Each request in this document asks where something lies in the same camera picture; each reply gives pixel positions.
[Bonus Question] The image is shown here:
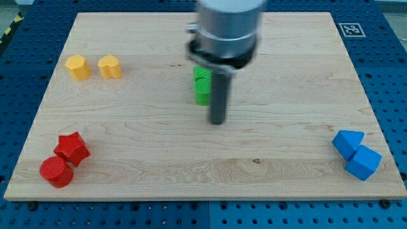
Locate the blue cube block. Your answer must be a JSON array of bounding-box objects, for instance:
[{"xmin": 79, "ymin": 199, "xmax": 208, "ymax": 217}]
[{"xmin": 345, "ymin": 145, "xmax": 382, "ymax": 181}]

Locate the yellow hexagon block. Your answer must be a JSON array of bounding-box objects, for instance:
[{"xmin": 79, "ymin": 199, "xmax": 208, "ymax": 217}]
[{"xmin": 65, "ymin": 55, "xmax": 91, "ymax": 81}]

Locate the wooden board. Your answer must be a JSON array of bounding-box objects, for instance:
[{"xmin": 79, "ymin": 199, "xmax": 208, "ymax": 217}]
[{"xmin": 4, "ymin": 12, "xmax": 406, "ymax": 202}]

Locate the red cylinder block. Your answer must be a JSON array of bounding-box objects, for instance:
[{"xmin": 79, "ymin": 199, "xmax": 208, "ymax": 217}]
[{"xmin": 39, "ymin": 156, "xmax": 74, "ymax": 188}]

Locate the red star block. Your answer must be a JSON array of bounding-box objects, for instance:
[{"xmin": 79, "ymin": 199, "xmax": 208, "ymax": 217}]
[{"xmin": 53, "ymin": 132, "xmax": 91, "ymax": 167}]

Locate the yellow heart block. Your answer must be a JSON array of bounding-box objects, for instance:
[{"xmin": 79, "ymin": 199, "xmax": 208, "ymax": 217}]
[{"xmin": 97, "ymin": 55, "xmax": 123, "ymax": 79}]

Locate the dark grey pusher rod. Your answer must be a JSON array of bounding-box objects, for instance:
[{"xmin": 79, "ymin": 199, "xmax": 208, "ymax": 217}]
[{"xmin": 209, "ymin": 71, "xmax": 231, "ymax": 125}]

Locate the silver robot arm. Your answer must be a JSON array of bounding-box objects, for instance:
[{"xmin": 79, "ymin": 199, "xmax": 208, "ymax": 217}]
[{"xmin": 186, "ymin": 0, "xmax": 266, "ymax": 125}]

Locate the blue triangle block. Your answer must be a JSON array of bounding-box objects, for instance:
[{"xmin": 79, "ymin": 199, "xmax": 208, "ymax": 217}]
[{"xmin": 331, "ymin": 130, "xmax": 365, "ymax": 161}]

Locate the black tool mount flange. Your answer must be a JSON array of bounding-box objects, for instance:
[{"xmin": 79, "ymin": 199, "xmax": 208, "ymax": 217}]
[{"xmin": 186, "ymin": 39, "xmax": 256, "ymax": 74}]

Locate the green block behind cylinder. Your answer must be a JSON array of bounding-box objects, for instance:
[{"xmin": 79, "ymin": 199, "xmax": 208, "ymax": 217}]
[{"xmin": 193, "ymin": 66, "xmax": 212, "ymax": 81}]

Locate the white fiducial marker tag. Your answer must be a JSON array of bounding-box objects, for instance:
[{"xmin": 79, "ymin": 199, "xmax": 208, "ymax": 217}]
[{"xmin": 338, "ymin": 22, "xmax": 366, "ymax": 38}]

